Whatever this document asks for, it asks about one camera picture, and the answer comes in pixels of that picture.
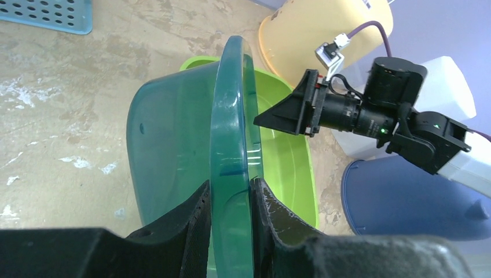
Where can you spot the lime green tray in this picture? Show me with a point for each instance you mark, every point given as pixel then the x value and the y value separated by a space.
pixel 291 165

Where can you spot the light blue perforated basket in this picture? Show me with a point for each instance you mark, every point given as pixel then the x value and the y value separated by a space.
pixel 71 16

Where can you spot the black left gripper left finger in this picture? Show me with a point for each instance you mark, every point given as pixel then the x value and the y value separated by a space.
pixel 174 245

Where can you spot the white octagonal large container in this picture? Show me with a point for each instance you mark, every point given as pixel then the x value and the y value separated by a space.
pixel 445 90

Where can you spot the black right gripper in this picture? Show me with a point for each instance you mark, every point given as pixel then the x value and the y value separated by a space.
pixel 381 110

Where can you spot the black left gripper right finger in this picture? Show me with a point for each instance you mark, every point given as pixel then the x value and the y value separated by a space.
pixel 284 245

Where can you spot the blue round bucket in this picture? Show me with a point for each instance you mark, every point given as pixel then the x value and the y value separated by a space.
pixel 390 196

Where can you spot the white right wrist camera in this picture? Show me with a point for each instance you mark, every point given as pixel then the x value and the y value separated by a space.
pixel 330 56

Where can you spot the dark green tray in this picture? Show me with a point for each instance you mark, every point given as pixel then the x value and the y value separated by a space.
pixel 193 126

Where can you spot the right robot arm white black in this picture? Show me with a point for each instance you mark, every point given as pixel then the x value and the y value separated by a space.
pixel 439 145

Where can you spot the cream printed bucket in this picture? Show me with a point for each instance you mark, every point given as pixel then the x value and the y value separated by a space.
pixel 288 38

